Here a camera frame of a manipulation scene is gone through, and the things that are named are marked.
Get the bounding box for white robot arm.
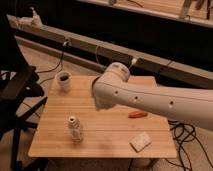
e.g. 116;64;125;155
92;62;213;131

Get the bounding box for white cup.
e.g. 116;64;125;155
56;71;71;91

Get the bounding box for orange carrot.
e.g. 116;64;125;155
128;111;148;118

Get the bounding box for wooden table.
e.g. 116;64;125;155
28;76;177;158

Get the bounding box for white spray bottle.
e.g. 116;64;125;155
31;7;42;27

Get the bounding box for black office chair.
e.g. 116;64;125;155
0;12;47;171

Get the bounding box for long wooden beam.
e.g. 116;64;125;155
7;15;213;89

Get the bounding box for white sponge block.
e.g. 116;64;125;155
130;132;152;152

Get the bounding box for black floor cables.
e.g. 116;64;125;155
164;119;213;171

